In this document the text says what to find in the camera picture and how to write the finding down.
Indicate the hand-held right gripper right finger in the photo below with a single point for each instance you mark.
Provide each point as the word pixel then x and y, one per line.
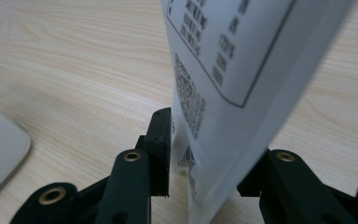
pixel 289 186

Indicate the clear container with grey lid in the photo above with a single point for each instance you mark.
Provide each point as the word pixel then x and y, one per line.
pixel 0 149

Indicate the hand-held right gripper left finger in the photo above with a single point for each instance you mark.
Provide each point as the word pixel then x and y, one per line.
pixel 158 155

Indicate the white and blue snack pouch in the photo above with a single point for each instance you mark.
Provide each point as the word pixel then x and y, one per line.
pixel 245 46

